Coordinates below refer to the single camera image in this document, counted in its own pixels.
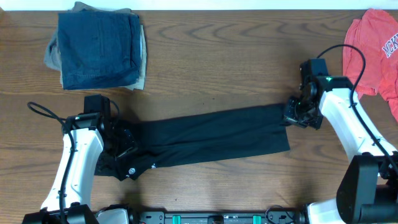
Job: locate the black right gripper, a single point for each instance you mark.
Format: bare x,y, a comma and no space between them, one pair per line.
292,112

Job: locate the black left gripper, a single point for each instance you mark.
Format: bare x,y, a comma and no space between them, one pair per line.
125,143

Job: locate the black t-shirt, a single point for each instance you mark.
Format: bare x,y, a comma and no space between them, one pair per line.
221,135

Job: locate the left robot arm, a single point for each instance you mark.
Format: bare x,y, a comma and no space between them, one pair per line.
87,137

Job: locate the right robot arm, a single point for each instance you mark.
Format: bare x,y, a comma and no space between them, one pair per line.
368,190

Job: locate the folded navy blue trousers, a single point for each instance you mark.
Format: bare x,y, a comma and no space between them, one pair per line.
99,49

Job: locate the folded khaki beige trousers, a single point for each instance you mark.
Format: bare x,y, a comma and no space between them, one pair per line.
52,57

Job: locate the red printed t-shirt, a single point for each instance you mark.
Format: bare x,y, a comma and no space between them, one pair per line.
375,34

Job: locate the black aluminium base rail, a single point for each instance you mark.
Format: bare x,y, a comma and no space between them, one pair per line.
277,216

